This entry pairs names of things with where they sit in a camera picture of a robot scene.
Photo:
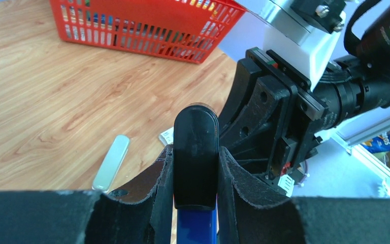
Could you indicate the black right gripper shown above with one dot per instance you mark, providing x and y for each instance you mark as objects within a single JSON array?
[{"x": 271, "y": 118}]

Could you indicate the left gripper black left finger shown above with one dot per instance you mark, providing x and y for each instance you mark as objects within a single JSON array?
[{"x": 139, "y": 211}]

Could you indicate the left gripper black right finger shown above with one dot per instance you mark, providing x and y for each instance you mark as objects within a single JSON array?
[{"x": 250, "y": 211}]

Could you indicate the grey white stapler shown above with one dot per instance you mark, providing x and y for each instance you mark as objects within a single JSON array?
[{"x": 111, "y": 164}]

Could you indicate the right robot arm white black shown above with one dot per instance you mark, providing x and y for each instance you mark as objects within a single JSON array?
[{"x": 360, "y": 81}]

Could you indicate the white staple box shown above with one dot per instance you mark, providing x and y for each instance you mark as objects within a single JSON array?
[{"x": 167, "y": 137}]

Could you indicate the red plastic shopping basket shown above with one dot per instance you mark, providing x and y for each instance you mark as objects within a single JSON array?
[{"x": 187, "y": 31}]

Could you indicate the blue snack bag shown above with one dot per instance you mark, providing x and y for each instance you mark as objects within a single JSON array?
[{"x": 378, "y": 144}]

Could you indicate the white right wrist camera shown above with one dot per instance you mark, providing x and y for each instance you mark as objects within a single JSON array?
[{"x": 303, "y": 33}]

